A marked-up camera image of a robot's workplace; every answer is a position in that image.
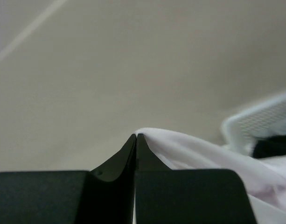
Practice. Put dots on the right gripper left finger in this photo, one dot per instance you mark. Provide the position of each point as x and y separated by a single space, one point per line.
104 195

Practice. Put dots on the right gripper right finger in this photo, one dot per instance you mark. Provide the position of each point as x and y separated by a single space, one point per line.
192 196

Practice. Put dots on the white tank top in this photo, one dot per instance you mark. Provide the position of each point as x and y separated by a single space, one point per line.
264 179

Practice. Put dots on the black tank top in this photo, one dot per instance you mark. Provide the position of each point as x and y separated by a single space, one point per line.
270 147

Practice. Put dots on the white plastic laundry basket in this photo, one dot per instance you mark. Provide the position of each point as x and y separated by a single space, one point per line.
260 120

